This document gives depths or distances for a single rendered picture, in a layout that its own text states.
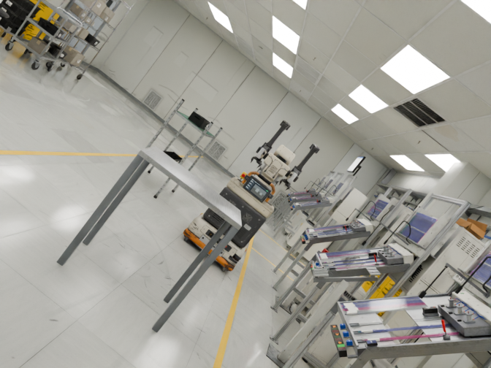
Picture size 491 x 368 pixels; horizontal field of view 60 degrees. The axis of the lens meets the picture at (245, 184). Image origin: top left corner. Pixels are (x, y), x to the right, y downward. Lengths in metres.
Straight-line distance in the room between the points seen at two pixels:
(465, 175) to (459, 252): 3.50
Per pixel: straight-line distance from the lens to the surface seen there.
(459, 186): 7.30
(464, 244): 3.95
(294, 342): 3.53
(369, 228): 5.22
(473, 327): 2.51
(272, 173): 4.58
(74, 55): 9.11
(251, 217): 4.29
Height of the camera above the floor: 1.21
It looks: 5 degrees down
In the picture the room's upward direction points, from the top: 38 degrees clockwise
